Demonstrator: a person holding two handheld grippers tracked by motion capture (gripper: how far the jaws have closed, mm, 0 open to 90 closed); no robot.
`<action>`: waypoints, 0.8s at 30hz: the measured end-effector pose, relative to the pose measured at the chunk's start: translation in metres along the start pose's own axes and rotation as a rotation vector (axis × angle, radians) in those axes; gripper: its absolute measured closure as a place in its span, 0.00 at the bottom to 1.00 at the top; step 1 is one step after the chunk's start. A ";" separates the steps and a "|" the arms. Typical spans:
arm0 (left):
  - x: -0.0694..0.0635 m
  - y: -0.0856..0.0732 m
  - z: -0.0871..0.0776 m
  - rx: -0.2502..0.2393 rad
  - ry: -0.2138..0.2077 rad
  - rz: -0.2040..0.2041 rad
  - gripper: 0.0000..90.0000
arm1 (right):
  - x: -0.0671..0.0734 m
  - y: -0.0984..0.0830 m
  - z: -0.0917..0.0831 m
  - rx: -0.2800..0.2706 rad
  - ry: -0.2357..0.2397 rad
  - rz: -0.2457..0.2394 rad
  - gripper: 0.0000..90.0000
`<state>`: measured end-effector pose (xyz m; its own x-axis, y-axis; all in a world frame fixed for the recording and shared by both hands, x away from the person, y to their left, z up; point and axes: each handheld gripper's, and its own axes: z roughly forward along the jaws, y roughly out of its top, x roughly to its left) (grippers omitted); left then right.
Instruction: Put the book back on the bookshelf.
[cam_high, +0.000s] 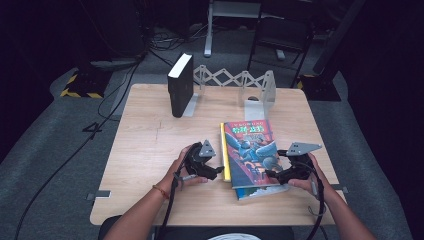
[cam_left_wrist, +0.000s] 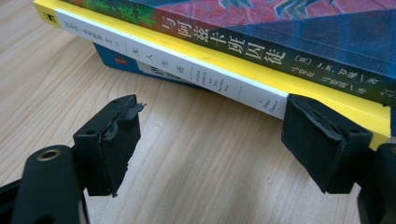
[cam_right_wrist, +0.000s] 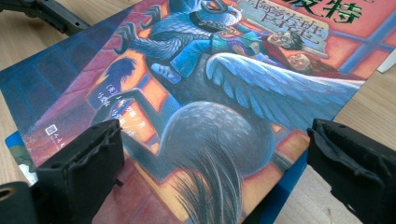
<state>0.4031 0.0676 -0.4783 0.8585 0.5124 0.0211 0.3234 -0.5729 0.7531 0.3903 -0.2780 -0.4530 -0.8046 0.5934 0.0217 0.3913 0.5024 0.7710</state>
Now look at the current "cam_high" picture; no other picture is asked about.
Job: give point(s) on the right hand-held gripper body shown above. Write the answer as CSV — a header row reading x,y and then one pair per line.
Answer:
x,y
300,166

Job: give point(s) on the person's left hand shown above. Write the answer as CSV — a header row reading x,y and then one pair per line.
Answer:
x,y
175,178

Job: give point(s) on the extendable metal bookend rack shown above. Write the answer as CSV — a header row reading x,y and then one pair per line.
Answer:
x,y
255,111

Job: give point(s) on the thick black book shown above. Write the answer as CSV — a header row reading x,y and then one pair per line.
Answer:
x,y
180,90

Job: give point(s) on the dark cabinet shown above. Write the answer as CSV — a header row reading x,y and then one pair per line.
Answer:
x,y
113,30

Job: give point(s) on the grey metal table bracket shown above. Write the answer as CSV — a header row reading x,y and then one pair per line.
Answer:
x,y
341,189
100,194

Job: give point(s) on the blue book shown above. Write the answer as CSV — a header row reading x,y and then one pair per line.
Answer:
x,y
260,193

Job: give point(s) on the person's dark clothing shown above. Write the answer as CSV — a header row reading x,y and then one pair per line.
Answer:
x,y
186,234

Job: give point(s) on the black chair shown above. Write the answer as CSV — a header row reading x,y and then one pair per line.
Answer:
x,y
283,33

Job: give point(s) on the dark slanted stand post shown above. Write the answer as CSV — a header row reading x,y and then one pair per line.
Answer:
x,y
340,33

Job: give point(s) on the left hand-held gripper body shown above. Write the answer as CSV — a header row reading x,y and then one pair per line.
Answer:
x,y
196,161

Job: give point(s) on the person's right hand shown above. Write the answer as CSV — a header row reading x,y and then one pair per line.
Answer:
x,y
318,185

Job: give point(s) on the white metal desk frame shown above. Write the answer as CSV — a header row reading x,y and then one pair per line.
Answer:
x,y
208,33

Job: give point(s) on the red illustrated cover book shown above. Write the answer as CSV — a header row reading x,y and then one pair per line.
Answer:
x,y
250,156

